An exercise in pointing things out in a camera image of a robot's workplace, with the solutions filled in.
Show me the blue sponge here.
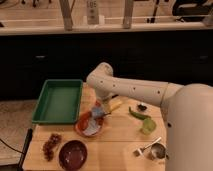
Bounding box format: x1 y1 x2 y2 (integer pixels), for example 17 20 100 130
91 106 104 119

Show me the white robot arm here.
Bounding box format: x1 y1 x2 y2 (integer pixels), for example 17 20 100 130
86 62 213 171

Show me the green plastic tray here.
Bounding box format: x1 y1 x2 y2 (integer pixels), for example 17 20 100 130
32 79 83 125

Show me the white cloth in bowl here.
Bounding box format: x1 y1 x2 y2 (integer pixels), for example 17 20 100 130
83 118 101 136

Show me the orange bowl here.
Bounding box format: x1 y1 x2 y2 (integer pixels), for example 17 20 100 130
74 111 104 137

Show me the green toy pepper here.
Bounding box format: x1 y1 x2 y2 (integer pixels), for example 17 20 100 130
129 107 151 120

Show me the light green cup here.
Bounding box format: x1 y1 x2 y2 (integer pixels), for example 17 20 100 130
140 118 157 135

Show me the dark red bowl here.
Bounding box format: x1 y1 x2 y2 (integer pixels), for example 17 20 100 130
59 140 87 171

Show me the metal cup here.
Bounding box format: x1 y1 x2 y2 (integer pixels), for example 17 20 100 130
149 143 166 160

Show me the bunch of brown grapes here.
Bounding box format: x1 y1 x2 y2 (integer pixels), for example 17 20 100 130
42 133 62 161

